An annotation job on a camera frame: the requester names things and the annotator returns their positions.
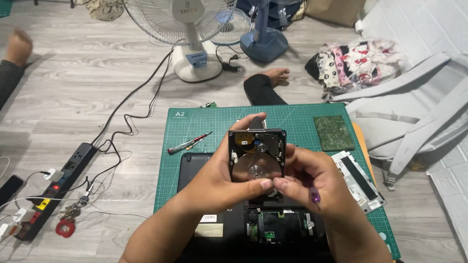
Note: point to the person's left hand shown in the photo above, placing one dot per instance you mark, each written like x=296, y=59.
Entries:
x=215, y=182

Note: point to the person's right hand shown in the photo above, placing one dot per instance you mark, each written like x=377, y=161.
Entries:
x=321, y=182

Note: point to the black hard drive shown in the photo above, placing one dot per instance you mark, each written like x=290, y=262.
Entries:
x=256, y=146

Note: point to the silver laptop cover panel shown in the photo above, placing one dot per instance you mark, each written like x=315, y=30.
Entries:
x=360, y=182

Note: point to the opened black laptop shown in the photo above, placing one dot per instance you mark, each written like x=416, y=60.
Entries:
x=226, y=226

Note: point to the large green circuit board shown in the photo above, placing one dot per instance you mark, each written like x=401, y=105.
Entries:
x=333, y=133

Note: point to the green cutting mat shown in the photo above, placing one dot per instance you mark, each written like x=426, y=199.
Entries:
x=292, y=117

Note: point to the small green circuit board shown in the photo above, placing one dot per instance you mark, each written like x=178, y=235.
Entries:
x=209, y=105

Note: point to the grey backpack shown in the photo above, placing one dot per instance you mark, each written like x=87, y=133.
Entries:
x=409, y=124

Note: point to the person's right leg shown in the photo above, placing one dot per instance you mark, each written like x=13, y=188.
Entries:
x=265, y=87

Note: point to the person's leg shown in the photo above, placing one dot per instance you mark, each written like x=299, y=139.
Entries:
x=265, y=87
x=11, y=65

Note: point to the black plug adapter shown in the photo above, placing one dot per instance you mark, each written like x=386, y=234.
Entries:
x=230, y=66

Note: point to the clear bag of patterned clothes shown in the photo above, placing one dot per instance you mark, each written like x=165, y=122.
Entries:
x=351, y=64

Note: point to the white table fan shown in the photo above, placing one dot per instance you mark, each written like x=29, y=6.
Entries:
x=193, y=54

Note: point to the blue floor fan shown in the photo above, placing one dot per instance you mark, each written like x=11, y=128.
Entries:
x=264, y=42

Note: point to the black power strip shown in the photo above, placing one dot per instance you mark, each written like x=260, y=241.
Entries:
x=64, y=179

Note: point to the white paper roll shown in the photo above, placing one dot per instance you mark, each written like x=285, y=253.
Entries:
x=359, y=26

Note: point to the white charger plug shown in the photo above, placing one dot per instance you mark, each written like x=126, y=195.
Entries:
x=22, y=214
x=9, y=230
x=54, y=174

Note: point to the brown cardboard box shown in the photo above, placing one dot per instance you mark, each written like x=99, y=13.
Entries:
x=334, y=11

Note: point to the black phone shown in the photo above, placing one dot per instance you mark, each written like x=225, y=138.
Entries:
x=10, y=189

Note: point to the camouflage cloth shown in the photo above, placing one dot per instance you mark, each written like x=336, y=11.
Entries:
x=104, y=9

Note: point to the person's left leg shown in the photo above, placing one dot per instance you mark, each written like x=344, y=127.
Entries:
x=11, y=65

